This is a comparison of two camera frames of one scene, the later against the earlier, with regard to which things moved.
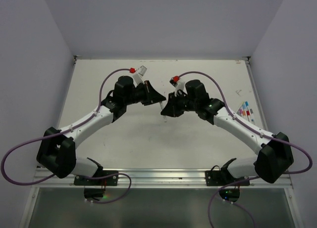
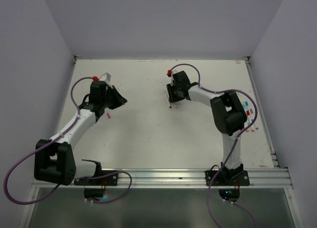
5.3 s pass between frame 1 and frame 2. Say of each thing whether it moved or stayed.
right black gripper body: moved
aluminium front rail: stayed
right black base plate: stayed
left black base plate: stayed
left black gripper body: moved
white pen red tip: moved
